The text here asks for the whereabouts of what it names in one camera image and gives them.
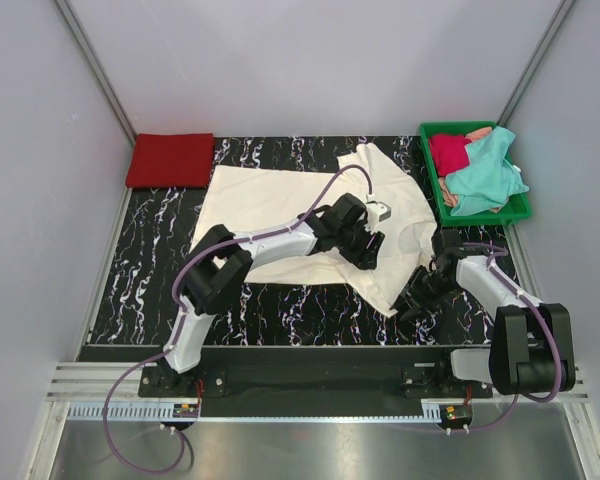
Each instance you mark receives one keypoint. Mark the left aluminium corner post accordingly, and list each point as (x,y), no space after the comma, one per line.
(79,35)

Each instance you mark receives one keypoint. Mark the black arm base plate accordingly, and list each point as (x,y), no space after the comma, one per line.
(349,378)

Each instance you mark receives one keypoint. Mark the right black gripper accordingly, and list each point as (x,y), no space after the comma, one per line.
(421,305)

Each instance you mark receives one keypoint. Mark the teal t shirt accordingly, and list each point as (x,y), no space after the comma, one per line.
(490,180)

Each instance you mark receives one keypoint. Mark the right aluminium corner post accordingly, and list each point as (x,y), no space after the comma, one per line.
(540,53)

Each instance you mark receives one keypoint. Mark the green plastic bin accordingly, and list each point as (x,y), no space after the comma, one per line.
(516,209)

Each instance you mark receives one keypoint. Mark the magenta t shirt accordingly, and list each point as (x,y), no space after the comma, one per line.
(449,153)

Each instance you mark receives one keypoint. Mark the folded red t shirt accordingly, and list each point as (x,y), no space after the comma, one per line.
(166,161)

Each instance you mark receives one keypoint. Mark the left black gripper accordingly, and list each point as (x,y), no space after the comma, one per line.
(365,258)

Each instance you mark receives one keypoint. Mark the salmon pink t shirt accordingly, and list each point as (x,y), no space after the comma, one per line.
(450,199)

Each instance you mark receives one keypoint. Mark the cream white t shirt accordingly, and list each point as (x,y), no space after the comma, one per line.
(245,199)

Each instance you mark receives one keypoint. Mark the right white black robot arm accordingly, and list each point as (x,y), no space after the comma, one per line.
(531,350)

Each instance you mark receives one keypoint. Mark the grey slotted cable duct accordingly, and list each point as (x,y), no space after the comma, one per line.
(418,412)

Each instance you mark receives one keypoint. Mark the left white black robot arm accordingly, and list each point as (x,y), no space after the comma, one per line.
(210,281)

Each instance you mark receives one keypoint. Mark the aluminium corner post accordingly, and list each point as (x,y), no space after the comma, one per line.
(79,35)
(540,53)

